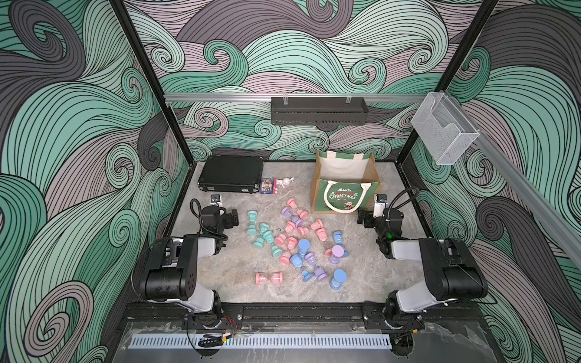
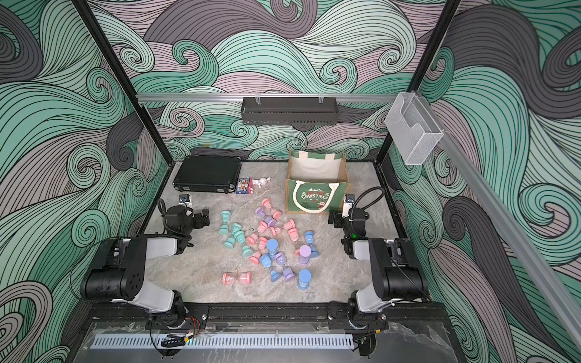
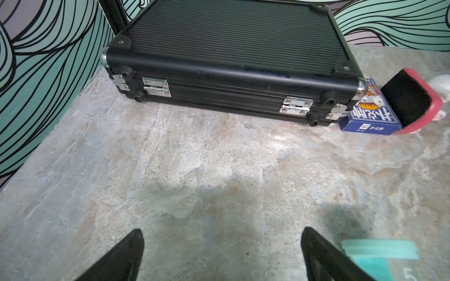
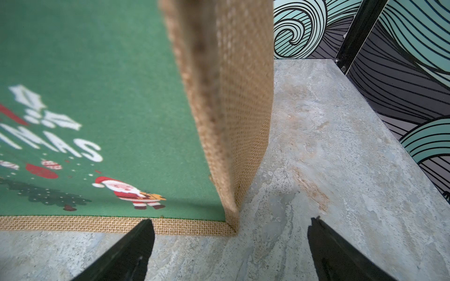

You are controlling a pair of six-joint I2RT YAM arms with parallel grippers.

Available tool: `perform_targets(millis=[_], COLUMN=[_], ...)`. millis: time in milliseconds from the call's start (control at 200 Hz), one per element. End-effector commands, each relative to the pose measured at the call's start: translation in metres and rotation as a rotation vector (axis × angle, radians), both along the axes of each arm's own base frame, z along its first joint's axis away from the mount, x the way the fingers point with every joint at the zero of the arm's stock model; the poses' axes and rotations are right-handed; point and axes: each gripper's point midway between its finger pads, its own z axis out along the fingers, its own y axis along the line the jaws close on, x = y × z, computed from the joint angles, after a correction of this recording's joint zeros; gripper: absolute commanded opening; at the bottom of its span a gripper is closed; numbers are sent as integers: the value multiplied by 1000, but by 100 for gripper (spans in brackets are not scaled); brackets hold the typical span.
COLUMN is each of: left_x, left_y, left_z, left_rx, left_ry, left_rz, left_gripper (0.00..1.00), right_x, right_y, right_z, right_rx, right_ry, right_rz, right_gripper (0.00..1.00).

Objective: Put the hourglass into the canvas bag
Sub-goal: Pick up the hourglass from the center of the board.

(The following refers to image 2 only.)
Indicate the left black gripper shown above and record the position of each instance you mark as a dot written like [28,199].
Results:
[200,224]

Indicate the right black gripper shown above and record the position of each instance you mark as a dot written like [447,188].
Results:
[338,215]

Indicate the pink hourglass pair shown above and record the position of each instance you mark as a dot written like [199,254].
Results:
[292,230]

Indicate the blue hourglass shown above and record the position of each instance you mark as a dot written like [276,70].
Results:
[275,276]
[304,279]
[272,247]
[266,261]

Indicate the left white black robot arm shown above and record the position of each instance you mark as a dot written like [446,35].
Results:
[117,271]

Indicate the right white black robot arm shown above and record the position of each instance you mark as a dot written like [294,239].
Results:
[395,278]

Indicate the teal hourglass far left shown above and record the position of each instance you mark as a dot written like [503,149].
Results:
[224,229]

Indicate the teal hourglass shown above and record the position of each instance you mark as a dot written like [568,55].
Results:
[246,251]
[224,229]
[237,237]

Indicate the green jute Christmas canvas bag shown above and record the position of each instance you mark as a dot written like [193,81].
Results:
[315,183]

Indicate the teal hourglass middle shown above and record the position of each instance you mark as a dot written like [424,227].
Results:
[237,237]

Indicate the teal hourglass lower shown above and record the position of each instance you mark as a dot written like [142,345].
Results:
[246,251]

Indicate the pink hourglass nearest bag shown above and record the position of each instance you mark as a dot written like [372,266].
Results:
[266,203]

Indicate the pink hourglass centre upper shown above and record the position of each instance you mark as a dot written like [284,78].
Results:
[264,228]

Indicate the pink hourglass centre lower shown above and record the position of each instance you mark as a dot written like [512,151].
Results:
[258,246]

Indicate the pink hourglass lying front alone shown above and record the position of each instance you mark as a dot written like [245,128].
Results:
[229,278]

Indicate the blue hourglass lying front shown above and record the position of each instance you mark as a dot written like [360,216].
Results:
[275,276]

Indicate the black hard carrying case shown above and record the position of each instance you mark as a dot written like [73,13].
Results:
[216,174]

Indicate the blue playing card box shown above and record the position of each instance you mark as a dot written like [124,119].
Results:
[244,186]

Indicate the white rabbit figurine pink base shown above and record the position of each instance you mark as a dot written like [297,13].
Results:
[257,183]

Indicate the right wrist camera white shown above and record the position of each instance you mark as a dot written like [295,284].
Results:
[349,201]

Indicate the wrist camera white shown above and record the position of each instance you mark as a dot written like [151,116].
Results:
[349,201]
[185,200]

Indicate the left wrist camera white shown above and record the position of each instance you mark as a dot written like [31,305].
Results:
[185,200]

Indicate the clear acrylic wall bin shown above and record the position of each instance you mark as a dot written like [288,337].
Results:
[413,127]

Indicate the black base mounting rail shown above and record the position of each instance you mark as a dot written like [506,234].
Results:
[339,316]

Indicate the black perforated wall tray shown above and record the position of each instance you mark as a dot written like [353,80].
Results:
[289,111]

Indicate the aluminium rail on back wall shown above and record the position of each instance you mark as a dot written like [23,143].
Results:
[238,97]

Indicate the aluminium rail on wall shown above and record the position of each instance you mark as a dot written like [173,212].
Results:
[238,97]
[565,307]

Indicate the aluminium rail on right wall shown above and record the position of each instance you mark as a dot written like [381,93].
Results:
[565,307]

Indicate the white slotted cable duct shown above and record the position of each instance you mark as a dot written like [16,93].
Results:
[226,341]

